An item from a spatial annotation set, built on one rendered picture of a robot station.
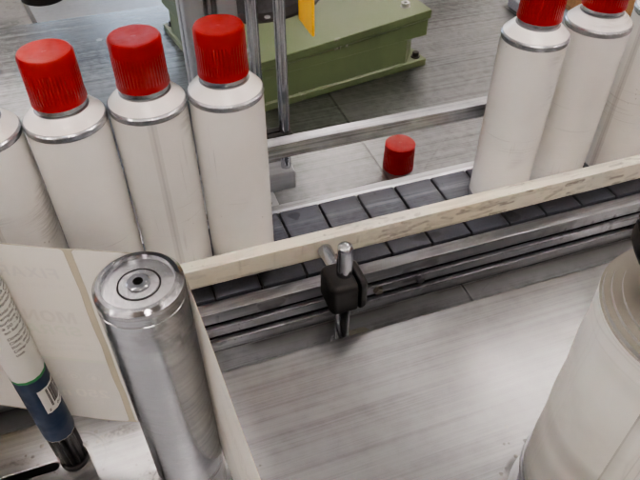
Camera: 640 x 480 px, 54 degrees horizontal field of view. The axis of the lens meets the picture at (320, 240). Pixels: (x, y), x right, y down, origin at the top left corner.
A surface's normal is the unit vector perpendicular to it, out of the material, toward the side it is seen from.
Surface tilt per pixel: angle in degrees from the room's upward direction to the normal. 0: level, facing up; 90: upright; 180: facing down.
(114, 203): 90
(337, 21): 4
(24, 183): 90
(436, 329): 0
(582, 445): 88
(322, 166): 0
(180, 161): 90
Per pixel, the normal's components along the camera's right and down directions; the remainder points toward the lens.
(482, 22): 0.00, -0.73
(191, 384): 0.80, 0.41
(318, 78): 0.49, 0.60
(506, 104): -0.60, 0.55
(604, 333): -1.00, 0.08
